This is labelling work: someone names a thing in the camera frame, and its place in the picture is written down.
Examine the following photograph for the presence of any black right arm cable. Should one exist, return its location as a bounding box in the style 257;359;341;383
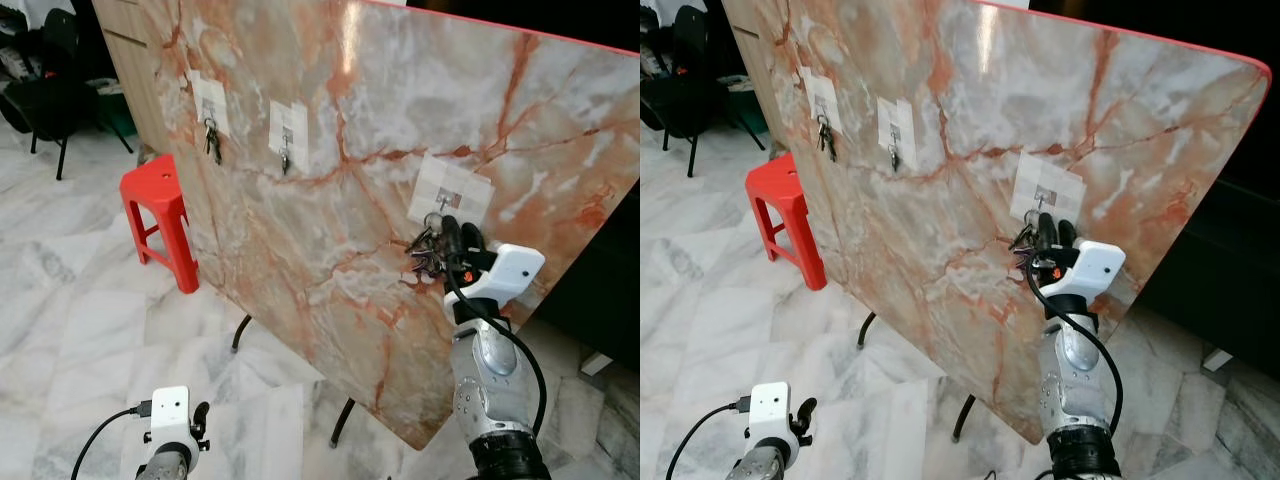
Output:
443;255;548;436
1027;255;1126;431

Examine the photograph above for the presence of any dark bunch of keys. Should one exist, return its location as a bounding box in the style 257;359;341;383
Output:
405;212;451;279
1008;210;1043;273

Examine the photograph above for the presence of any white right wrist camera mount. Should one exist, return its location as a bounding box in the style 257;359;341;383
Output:
458;243;547;323
1045;240;1127;321

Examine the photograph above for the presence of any green bin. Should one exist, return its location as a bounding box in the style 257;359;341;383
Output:
95;78;136;131
722;75;761;126

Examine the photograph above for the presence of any red plastic stool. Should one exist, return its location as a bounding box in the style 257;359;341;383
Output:
745;152;828;291
120;153;201;294

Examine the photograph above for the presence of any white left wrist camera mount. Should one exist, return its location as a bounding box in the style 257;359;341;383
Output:
748;382;801;446
148;386;201;451

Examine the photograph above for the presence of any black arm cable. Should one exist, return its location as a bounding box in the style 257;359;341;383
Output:
1027;255;1126;431
443;255;548;436
665;398;751;480
70;400;153;480

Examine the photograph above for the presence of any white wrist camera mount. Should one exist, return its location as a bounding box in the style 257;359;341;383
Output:
458;243;547;323
148;386;201;451
1045;240;1127;321
748;382;801;446

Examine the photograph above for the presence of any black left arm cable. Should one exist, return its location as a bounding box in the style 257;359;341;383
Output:
70;400;153;480
665;398;751;480

